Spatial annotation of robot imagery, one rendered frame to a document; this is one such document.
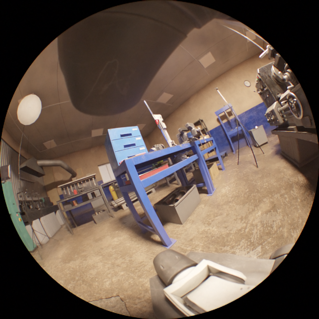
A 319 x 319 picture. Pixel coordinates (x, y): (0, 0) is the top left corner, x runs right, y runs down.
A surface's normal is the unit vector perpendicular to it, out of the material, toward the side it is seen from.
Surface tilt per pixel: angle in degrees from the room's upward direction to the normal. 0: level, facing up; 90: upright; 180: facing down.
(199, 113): 90
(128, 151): 90
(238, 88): 90
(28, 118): 141
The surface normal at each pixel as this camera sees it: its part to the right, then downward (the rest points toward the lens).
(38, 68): 0.39, 0.92
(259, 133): -0.66, 0.22
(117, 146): 0.58, -0.30
